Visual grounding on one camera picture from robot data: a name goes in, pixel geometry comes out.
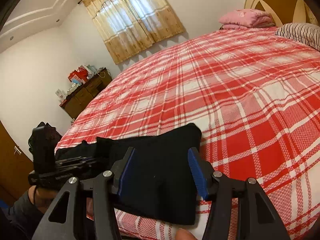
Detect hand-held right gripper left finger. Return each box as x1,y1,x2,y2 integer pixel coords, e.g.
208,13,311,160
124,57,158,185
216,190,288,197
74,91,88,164
31,146,137,240

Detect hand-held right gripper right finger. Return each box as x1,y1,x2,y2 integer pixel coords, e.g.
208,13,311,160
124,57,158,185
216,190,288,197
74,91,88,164
187,147,292,240

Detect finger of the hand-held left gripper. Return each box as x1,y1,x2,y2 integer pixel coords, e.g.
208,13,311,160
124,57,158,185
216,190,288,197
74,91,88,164
55,155,99,166

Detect black pants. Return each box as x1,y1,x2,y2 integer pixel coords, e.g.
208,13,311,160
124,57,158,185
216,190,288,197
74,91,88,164
55,123,202,225

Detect person's right hand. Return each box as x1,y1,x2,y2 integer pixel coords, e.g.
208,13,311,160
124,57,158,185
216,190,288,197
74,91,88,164
175,228,198,240

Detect brown wooden door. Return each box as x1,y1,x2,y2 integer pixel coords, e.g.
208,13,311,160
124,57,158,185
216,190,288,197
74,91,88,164
0,120,34,205

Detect brown wooden desk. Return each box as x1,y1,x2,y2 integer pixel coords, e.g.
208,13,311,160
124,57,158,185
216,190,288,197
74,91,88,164
59,67,113,120

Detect red gift bag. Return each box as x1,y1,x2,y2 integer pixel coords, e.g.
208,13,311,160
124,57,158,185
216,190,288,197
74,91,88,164
69,66,88,83

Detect red plaid bed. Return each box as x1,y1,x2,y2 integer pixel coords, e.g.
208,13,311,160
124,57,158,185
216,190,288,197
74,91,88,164
55,26,320,240

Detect short beige window curtain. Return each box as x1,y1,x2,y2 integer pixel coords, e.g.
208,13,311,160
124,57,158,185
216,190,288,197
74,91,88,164
82,0,186,65

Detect pink folded quilt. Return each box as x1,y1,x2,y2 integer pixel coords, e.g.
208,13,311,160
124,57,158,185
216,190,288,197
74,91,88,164
218,9,275,30

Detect striped pillow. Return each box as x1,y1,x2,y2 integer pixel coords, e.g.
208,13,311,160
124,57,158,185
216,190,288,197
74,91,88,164
275,22,320,52

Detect cream wooden headboard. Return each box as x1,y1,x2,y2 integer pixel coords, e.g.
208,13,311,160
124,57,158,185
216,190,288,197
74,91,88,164
244,0,313,27

